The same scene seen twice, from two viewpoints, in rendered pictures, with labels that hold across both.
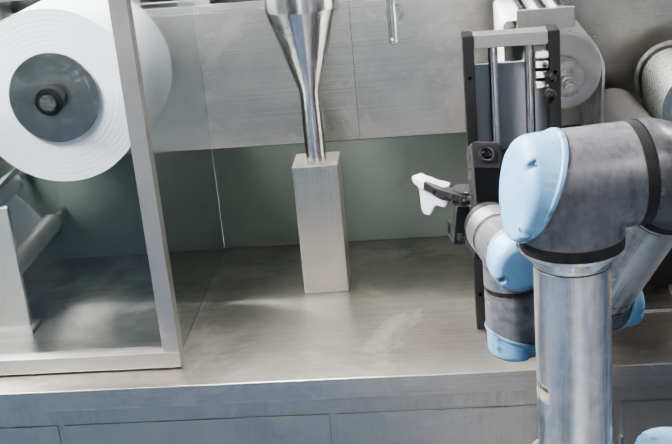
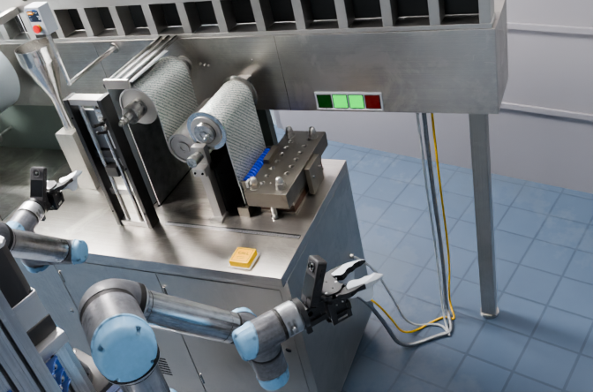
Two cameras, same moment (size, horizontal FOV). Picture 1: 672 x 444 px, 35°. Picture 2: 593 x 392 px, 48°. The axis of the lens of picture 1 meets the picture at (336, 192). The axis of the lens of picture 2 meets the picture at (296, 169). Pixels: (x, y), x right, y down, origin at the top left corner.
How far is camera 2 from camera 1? 1.80 m
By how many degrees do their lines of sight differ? 25
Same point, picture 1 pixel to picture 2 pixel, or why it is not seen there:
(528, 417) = (123, 273)
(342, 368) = not seen: hidden behind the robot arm
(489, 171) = (37, 182)
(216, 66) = not seen: hidden behind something
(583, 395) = not seen: outside the picture
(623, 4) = (218, 49)
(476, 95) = (85, 123)
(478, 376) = (92, 254)
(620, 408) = (159, 275)
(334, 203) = (77, 151)
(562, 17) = (123, 85)
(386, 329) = (86, 218)
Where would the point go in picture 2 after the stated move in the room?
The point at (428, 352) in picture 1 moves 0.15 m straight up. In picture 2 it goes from (86, 237) to (71, 205)
